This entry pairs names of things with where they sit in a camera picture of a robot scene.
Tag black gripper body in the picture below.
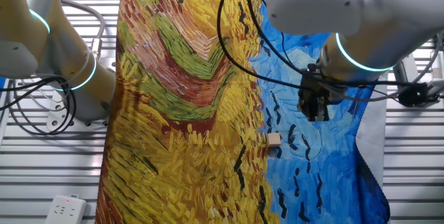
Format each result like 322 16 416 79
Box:
297 62 348 112

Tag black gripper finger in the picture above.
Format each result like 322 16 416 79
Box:
317 104 330 123
302 103 317 121

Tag small wooden block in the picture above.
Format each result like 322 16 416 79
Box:
266 132 282 148

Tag painted wheat field cloth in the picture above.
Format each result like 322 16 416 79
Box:
95 0 391 224

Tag white power strip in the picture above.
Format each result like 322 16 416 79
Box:
44 194 87 224

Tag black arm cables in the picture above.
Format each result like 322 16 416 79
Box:
216 0 420 92

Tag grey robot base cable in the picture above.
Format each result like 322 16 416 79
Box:
60 0 107 61

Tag black base cable bundle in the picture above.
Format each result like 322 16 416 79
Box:
0 76 78 137

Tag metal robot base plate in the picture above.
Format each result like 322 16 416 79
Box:
46 90 110 132

